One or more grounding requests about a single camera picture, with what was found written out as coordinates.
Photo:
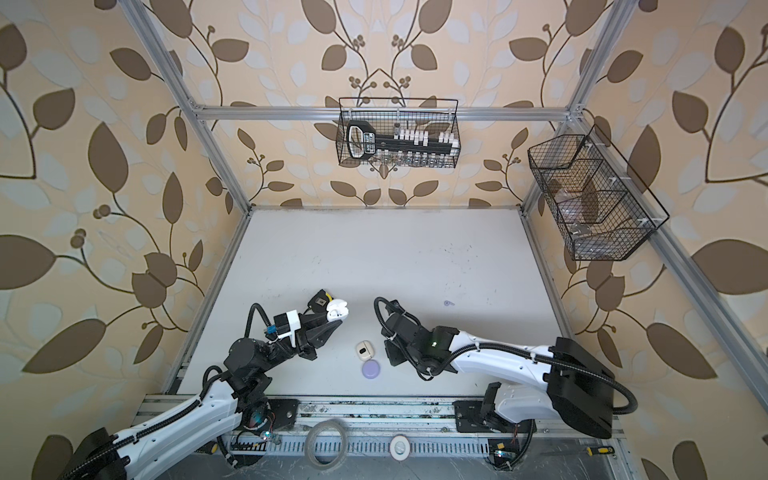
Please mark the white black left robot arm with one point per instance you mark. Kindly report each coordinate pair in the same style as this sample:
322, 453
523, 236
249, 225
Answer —
228, 396

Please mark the white earbud charging case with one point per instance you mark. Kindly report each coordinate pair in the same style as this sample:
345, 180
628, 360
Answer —
337, 310

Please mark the black yellow tape measure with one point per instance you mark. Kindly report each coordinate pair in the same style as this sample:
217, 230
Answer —
319, 302

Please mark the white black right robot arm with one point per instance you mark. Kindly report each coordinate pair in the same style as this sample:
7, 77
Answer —
529, 383

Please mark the yellow handled screwdriver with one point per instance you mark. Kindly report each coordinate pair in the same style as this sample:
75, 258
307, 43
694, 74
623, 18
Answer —
589, 451

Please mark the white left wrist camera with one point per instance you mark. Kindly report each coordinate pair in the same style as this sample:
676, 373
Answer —
284, 325

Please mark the wire basket with socket set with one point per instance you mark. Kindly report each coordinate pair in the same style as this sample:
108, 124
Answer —
433, 114

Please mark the grey tape roll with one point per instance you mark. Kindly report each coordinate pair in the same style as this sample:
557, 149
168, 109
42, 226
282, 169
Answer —
326, 445

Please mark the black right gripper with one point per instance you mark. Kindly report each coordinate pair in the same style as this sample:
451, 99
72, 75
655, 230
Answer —
393, 354

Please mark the purple round disc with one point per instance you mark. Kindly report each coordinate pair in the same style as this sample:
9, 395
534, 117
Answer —
371, 369

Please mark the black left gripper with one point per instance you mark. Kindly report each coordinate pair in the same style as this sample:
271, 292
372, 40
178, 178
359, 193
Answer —
307, 341

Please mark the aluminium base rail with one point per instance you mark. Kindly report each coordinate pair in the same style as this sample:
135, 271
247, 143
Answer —
436, 427

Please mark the empty black wire basket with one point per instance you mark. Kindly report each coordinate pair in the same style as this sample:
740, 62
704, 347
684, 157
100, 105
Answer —
600, 204

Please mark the black socket set rail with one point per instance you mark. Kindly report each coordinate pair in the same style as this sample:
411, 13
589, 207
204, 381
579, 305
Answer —
364, 142

